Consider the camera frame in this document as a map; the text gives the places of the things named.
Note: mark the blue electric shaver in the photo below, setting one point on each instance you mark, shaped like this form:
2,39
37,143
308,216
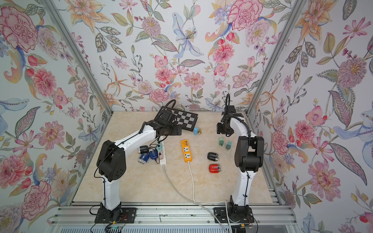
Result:
144,158

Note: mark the red electric shaver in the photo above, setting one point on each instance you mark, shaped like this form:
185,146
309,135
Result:
214,168

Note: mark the orange power strip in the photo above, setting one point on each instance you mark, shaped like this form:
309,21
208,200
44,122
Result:
186,150

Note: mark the left aluminium corner post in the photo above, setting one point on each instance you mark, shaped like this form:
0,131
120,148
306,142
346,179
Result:
67,36

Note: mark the black electric shaver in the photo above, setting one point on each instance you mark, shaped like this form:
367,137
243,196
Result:
143,149
212,156

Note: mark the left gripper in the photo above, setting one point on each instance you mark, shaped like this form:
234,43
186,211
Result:
175,130

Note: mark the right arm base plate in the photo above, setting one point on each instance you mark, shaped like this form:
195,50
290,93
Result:
236,214

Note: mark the black white chessboard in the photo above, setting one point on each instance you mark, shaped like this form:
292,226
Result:
187,120

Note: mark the brown charger on white strip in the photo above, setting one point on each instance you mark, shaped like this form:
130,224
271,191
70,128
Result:
160,155

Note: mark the right aluminium corner post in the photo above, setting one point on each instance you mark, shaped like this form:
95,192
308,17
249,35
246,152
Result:
273,59

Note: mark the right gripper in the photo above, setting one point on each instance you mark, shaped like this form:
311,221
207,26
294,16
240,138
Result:
219,129

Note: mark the light green USB charger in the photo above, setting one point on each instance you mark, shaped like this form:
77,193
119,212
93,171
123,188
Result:
221,141

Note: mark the aluminium corner post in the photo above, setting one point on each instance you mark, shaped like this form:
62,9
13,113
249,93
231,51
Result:
67,36
273,59

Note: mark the white power strip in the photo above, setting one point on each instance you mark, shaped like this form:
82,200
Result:
163,161

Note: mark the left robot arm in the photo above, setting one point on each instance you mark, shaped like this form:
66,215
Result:
111,164

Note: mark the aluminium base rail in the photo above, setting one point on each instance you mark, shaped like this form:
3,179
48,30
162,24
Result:
171,219

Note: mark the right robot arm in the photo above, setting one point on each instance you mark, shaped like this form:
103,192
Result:
248,159

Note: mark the teal charger on white strip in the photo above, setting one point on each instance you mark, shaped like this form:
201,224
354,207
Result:
159,147

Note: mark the teal USB charger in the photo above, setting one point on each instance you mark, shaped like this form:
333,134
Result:
228,145

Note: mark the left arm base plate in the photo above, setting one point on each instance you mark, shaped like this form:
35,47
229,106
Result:
120,216

